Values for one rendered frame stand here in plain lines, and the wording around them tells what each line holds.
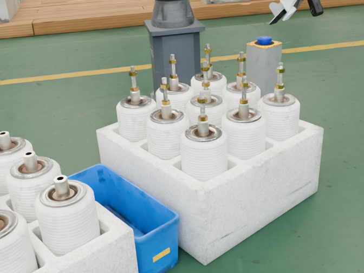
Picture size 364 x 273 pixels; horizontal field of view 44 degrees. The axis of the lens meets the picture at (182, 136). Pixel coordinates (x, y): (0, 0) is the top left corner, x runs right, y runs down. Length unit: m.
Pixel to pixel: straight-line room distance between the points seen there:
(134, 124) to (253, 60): 0.41
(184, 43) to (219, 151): 0.73
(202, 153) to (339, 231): 0.38
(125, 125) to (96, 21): 1.93
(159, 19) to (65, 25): 1.45
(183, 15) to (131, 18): 1.42
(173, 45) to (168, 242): 0.82
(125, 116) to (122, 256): 0.37
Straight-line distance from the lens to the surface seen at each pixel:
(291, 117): 1.04
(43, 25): 2.96
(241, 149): 0.96
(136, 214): 1.03
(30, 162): 0.84
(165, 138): 0.96
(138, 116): 1.04
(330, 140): 1.45
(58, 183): 0.74
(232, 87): 1.13
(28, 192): 0.83
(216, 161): 0.89
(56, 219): 0.73
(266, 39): 1.26
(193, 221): 0.91
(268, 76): 1.27
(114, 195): 1.09
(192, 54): 1.57
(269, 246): 1.01
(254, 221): 1.02
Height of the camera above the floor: 0.66
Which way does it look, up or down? 27 degrees down
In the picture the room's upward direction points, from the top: 3 degrees counter-clockwise
